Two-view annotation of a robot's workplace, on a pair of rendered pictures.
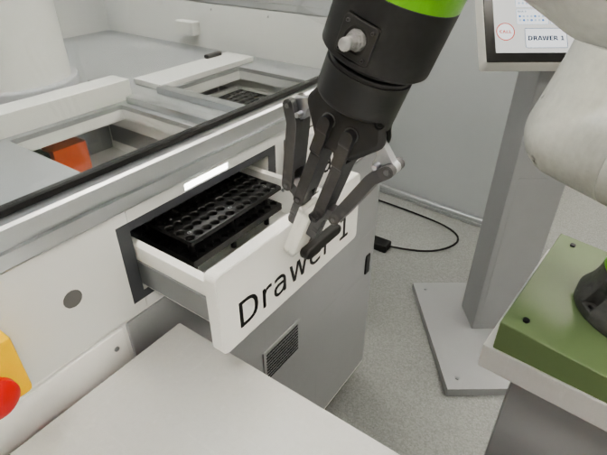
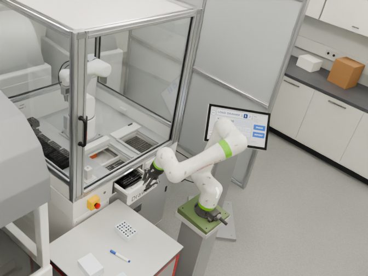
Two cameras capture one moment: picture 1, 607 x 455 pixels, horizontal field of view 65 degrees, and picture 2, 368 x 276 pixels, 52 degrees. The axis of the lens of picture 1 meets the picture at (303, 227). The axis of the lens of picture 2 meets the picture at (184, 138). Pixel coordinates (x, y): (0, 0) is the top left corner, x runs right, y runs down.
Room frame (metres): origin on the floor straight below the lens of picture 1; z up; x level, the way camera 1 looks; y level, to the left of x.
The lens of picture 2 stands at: (-1.45, -0.05, 2.61)
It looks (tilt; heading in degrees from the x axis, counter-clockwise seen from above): 33 degrees down; 356
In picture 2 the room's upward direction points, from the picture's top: 12 degrees clockwise
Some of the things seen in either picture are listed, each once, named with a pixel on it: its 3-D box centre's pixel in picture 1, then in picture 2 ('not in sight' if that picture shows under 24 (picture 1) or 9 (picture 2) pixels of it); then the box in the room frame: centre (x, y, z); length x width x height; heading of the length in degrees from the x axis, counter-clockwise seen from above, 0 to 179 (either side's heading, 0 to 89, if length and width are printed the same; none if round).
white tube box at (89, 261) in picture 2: not in sight; (90, 266); (-0.12, 0.22, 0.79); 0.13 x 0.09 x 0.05; 47
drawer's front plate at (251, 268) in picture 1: (294, 251); (143, 189); (0.49, 0.01, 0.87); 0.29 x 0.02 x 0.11; 145
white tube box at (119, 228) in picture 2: not in sight; (126, 230); (0.18, 0.07, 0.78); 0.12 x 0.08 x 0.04; 51
